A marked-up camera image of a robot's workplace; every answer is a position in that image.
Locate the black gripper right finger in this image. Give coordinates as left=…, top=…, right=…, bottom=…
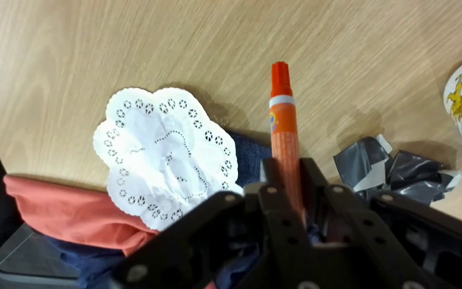
left=300, top=159, right=462, bottom=289

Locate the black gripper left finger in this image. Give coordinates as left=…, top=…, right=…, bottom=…
left=109, top=159, right=310, bottom=289

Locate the orange marker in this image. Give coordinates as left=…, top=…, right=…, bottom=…
left=270, top=61, right=305, bottom=218

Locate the crumpled grey tape piece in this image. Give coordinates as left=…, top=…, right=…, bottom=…
left=334, top=135, right=462, bottom=205

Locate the white paper doily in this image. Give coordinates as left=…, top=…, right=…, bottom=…
left=93, top=87, right=243, bottom=231

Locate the navy blue cloth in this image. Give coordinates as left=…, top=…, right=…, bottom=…
left=48, top=133, right=276, bottom=289

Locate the orange cloth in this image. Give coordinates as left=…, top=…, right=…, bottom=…
left=4, top=175, right=158, bottom=255

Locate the round wooden table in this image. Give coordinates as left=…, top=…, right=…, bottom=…
left=0, top=0, right=462, bottom=218

